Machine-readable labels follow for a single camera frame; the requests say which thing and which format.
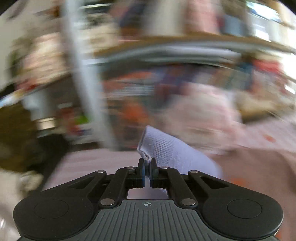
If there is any pink white plush bunny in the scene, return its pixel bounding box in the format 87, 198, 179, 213
164, 83, 244, 153

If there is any white shelf unit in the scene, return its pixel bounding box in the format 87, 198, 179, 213
1, 1, 295, 151

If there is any brown olive cloth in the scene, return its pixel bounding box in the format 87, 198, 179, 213
1, 102, 69, 172

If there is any purple and pink sweater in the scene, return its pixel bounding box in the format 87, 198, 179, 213
45, 131, 295, 240

